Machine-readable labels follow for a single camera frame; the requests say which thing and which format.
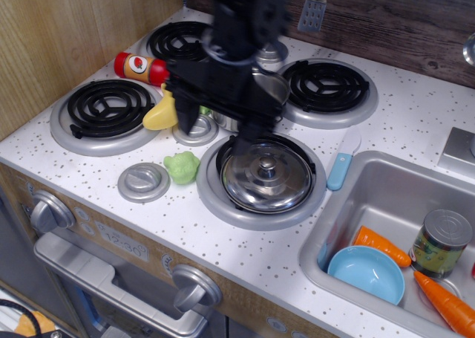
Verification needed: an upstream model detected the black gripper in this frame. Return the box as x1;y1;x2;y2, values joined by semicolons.
166;55;283;155

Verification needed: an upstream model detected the steel pot lid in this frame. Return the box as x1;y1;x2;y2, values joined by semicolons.
220;140;313;214

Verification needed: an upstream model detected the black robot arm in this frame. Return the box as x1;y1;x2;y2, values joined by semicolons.
166;0;289;155

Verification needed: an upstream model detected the green pear toy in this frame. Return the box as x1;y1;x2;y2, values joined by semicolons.
199;105;211;115

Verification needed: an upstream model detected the grey knob middle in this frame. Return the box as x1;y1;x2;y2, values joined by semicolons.
172;114;219;147

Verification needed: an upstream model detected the grey knob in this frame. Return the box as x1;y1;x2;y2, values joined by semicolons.
256;41;289;64
117;163;171;204
172;114;219;147

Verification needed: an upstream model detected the yellow banana toy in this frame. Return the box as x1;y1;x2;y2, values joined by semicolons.
142;83;178;131

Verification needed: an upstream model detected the green broccoli toy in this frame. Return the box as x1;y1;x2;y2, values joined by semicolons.
163;151;200;185

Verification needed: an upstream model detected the front right stove burner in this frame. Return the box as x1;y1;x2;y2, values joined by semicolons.
196;134;327;231

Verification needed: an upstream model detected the stove burner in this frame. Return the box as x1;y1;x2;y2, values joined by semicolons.
50;79;162;157
196;134;327;231
278;59;379;130
137;21;212;70

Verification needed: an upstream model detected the red ketchup bottle toy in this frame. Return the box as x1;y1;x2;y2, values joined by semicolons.
114;52;169;87

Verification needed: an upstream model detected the back left stove burner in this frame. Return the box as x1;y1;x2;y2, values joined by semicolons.
137;21;212;70

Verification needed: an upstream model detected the grey knob back centre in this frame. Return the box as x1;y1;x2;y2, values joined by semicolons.
256;41;289;64

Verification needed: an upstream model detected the grey knob front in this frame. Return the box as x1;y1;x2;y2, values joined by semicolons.
117;163;171;204

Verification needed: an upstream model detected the back right stove burner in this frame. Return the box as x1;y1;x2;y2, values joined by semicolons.
278;59;379;130

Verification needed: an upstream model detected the front left stove burner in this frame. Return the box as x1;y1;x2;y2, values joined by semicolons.
50;79;162;157

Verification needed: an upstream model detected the silver slotted spatula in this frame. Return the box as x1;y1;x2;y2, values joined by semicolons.
298;0;327;33

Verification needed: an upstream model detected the oven clock display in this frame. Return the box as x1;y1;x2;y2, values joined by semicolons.
94;221;149;262

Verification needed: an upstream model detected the right oven dial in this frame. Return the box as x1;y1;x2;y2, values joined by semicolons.
172;264;223;313

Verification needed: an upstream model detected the oven dial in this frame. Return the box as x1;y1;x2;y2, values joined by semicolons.
172;264;223;313
30;190;76;233

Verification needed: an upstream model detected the silver sink basin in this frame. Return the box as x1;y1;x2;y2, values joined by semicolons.
300;152;474;337

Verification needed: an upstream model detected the orange carrot toy upper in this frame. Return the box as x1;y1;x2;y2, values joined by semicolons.
352;226;412;267

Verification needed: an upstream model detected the orange carrot toy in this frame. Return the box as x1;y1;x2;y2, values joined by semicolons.
413;271;474;337
352;226;412;267

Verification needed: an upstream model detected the left oven dial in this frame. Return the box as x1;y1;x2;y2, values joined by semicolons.
30;190;76;233

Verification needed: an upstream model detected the light blue bowl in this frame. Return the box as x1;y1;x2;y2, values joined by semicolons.
327;245;405;305

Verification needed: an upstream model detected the silver faucet base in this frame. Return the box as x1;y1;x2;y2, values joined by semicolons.
438;127;474;178

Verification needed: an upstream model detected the toy tin can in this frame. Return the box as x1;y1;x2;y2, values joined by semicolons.
408;209;473;279

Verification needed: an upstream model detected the silver faucet spout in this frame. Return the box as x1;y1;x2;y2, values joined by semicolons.
462;33;475;66

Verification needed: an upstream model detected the orange toy on floor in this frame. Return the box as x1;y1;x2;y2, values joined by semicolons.
14;311;56;337

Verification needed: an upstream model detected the orange carrot toy lower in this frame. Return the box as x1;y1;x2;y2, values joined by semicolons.
413;271;474;337

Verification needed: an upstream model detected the steel pot with handles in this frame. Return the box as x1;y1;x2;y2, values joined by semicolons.
211;68;290;132

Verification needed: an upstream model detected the blue handled toy knife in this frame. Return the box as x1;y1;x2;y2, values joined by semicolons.
327;126;361;191

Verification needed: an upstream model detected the silver oven door handle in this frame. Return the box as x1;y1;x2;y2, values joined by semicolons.
34;233;208;337

